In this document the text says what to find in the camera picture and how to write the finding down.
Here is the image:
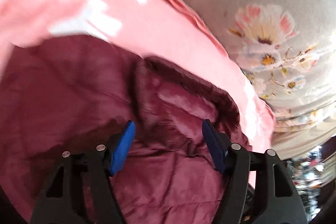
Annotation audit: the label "maroon quilted puffer jacket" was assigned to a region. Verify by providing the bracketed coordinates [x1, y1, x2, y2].
[0, 35, 250, 224]

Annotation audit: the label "cluttered items beside bed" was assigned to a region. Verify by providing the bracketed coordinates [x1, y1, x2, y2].
[284, 142, 335, 222]

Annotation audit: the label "grey floral bed sheet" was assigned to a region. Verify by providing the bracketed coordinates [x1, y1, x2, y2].
[183, 0, 335, 159]

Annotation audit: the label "pink fleece blanket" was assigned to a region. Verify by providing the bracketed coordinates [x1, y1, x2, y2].
[0, 0, 276, 214]

